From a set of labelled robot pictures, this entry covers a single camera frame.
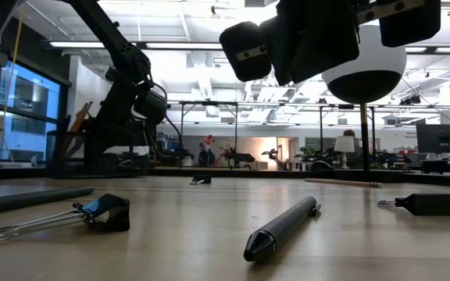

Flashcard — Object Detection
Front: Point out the black background frame stand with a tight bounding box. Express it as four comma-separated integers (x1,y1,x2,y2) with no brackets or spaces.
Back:
177,100,241,169

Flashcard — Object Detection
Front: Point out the orange pencil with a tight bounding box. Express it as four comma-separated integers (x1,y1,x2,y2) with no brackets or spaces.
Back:
67,101,93,137

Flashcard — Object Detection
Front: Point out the left arm's black gripper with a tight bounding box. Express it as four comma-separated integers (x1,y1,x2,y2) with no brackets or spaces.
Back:
84,112,148,157

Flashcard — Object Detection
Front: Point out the long ceiling light strip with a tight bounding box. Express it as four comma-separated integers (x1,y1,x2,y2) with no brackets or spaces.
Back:
48,40,226,53

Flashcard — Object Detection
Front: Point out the right arm's black gripper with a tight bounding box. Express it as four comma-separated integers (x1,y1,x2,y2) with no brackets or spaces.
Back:
219,0,443,86

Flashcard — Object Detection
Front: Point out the black aluminium table frame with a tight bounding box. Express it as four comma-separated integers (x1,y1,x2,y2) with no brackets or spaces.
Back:
0,165,450,188

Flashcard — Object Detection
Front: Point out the white globe table lamp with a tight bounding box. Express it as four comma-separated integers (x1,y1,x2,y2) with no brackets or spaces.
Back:
321,24,408,173

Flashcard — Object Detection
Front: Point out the person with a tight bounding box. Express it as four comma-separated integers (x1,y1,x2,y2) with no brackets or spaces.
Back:
198,140,216,168

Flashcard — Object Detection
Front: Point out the natural wood pencil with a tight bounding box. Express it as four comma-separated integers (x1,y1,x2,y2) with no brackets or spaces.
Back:
304,178,382,188

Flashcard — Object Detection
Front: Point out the black mesh desk organizer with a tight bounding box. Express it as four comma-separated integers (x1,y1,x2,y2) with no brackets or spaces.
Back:
45,130,150,179

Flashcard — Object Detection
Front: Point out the yellow cable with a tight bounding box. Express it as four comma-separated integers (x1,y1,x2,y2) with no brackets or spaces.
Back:
0,7,25,169

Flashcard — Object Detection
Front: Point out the black pen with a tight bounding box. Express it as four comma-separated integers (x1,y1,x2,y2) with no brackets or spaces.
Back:
0,186,95,218
242,196,322,263

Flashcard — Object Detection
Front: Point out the black computer monitor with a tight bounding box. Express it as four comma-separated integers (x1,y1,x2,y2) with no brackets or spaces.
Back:
416,123,450,155

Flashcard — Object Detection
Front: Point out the large window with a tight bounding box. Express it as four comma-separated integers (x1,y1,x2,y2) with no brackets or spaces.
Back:
0,62,61,165

